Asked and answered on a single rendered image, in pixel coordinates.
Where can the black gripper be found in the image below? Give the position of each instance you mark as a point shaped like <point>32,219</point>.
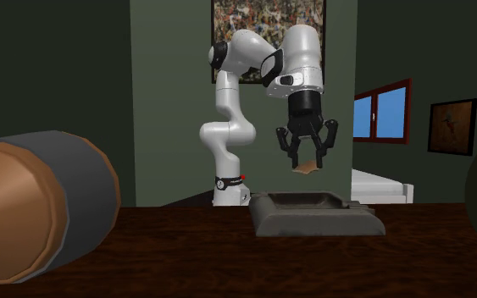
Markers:
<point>305,108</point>

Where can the tan piece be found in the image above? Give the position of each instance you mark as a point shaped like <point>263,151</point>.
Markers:
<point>304,167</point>

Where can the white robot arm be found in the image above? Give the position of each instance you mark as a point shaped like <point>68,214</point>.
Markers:
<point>230,132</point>

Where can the grey rectangular tray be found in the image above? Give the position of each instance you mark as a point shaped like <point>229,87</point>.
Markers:
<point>316,221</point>

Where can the white bed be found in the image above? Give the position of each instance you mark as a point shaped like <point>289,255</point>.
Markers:
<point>376,188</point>

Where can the red framed window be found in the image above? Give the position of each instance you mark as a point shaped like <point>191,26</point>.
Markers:
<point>389,113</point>

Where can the dark wooden table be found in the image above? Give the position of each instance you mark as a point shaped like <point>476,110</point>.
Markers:
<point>221,264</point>

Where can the dark framed brown picture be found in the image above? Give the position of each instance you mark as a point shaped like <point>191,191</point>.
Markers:
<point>453,128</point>

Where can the brown and grey cylinder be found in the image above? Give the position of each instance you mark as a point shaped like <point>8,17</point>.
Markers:
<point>19,206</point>

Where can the abstract speckled wall painting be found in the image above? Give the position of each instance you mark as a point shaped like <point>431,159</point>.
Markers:
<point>258,16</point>

